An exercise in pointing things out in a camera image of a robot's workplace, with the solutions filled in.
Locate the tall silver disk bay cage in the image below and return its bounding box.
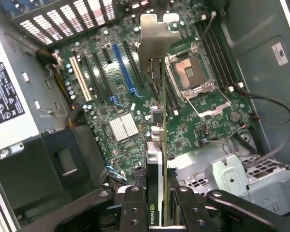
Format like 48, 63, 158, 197
170, 152, 290, 218

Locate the silver chipset heatsink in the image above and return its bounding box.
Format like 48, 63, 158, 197
108, 113, 139, 142

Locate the green motherboard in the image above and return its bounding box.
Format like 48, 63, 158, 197
52, 0, 261, 177

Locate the black plastic air shroud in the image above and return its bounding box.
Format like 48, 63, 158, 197
0, 125, 109, 218

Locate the metal socket cover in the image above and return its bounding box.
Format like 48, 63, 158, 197
183, 81, 233, 118

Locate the long black expansion slot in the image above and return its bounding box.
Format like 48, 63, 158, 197
122, 40, 145, 87
93, 52, 115, 97
82, 56, 104, 102

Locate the silver power supply black label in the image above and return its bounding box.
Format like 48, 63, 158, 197
0, 16, 43, 155

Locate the white expansion slot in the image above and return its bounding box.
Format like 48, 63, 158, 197
69, 56, 93, 102

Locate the blue expansion slot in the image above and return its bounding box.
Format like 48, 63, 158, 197
112, 43, 136, 97

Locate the CPU socket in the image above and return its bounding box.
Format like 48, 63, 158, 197
164, 43, 217, 96

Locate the black RAM slot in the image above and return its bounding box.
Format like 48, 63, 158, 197
195, 23, 230, 94
202, 23, 234, 90
208, 22, 239, 88
214, 20, 244, 87

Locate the short black expansion slot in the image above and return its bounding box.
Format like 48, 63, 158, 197
101, 47, 112, 65

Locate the open grey PC case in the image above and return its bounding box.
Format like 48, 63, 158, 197
0, 0, 290, 232

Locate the thick black wire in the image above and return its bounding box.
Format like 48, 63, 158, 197
239, 89, 290, 162

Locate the yellow black wire bundle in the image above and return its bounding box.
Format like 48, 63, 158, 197
36, 48, 86, 129

